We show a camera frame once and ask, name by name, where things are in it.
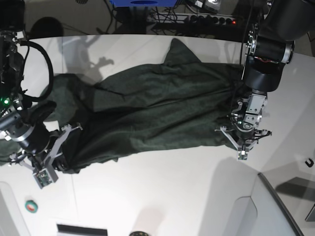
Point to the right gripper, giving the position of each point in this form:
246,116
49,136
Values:
39,147

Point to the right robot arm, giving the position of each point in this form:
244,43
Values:
34,124

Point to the dark green t-shirt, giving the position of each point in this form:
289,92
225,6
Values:
179,103

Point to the black round dotted object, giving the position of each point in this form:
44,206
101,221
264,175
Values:
139,233

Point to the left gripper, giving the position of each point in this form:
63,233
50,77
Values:
244,140

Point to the black U-shaped clip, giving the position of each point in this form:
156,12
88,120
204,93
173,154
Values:
309,162

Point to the green red tape roll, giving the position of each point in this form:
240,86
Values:
31,206

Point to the white power strip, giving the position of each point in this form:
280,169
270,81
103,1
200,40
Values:
181,18

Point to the blue plastic bin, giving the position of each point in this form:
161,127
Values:
130,3

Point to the white tray with black slot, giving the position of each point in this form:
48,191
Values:
81,231

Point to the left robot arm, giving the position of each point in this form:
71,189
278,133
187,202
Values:
270,47

